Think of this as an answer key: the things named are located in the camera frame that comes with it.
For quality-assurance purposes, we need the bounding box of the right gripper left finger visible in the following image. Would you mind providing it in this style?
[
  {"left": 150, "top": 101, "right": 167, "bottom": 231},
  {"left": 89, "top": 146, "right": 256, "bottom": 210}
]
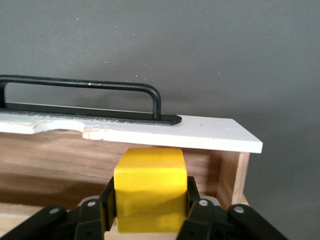
[{"left": 0, "top": 176, "right": 118, "bottom": 240}]

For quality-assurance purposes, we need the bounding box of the yellow wooden block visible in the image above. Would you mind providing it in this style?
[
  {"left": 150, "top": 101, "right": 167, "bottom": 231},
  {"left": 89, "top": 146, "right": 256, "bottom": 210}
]
[{"left": 113, "top": 147, "right": 189, "bottom": 234}]

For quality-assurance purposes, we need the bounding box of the white-fronted wooden drawer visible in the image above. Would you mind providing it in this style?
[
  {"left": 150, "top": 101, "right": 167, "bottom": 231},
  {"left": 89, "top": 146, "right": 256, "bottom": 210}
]
[{"left": 0, "top": 109, "right": 264, "bottom": 210}]

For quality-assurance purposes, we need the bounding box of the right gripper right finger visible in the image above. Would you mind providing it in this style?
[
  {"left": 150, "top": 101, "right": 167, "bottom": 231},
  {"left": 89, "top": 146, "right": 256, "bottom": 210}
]
[{"left": 175, "top": 175, "right": 289, "bottom": 240}]

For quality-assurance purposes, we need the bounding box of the black metal drawer handle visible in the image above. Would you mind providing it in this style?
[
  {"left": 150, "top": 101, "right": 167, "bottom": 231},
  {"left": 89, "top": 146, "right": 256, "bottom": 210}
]
[{"left": 0, "top": 74, "right": 184, "bottom": 127}]

